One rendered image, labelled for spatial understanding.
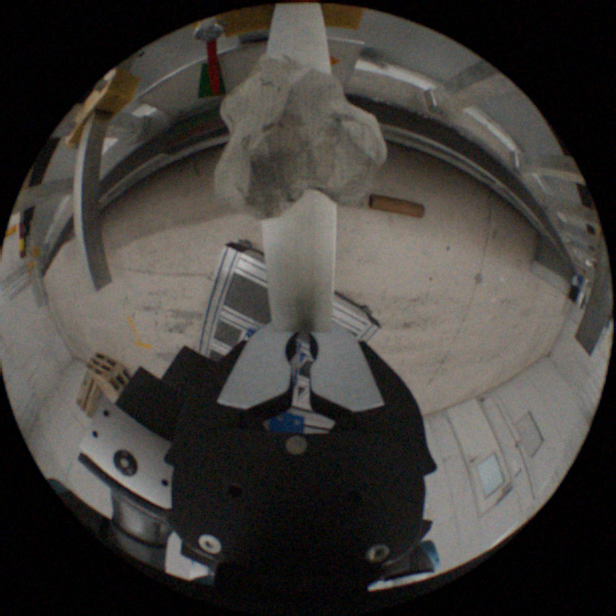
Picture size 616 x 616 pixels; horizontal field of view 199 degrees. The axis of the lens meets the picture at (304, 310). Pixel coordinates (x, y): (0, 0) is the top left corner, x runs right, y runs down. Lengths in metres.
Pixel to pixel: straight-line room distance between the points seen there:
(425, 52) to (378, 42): 0.10
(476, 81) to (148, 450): 0.56
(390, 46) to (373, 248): 0.92
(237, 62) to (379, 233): 0.94
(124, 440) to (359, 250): 1.05
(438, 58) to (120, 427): 0.81
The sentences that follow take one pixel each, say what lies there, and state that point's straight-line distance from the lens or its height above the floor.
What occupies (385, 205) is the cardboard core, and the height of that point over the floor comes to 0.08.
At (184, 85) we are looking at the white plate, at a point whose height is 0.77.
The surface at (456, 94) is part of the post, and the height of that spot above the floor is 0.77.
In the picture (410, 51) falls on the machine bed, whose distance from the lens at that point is 0.55.
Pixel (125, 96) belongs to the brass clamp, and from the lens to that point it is 0.32.
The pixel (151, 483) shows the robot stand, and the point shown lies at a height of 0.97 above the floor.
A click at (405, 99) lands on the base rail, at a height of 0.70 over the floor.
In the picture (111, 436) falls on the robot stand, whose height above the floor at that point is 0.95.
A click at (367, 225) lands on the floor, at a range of 0.98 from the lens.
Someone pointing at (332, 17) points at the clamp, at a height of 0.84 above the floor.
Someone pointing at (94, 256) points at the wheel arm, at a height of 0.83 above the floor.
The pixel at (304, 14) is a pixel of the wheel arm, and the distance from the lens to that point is 0.18.
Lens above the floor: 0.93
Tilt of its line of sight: 60 degrees down
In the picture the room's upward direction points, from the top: 178 degrees counter-clockwise
